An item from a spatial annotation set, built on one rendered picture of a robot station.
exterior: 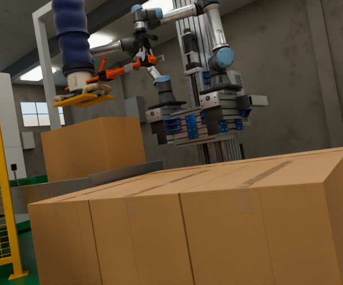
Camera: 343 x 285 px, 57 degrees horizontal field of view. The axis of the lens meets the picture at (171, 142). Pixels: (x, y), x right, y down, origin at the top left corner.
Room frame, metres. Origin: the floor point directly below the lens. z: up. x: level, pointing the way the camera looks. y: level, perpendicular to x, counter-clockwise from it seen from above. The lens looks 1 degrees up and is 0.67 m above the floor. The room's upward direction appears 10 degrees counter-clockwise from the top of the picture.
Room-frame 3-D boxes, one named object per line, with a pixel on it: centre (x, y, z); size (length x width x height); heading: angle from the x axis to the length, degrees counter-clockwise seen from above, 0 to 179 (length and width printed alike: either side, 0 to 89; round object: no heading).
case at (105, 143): (2.28, 0.56, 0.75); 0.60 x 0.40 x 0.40; 60
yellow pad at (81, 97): (2.19, 0.63, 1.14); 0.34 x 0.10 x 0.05; 59
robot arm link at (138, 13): (1.97, 0.07, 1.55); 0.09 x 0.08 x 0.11; 100
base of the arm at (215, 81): (2.19, -0.40, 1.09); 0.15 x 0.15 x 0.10
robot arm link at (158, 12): (2.01, -0.02, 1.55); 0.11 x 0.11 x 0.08; 10
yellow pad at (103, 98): (2.35, 0.53, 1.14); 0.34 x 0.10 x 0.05; 59
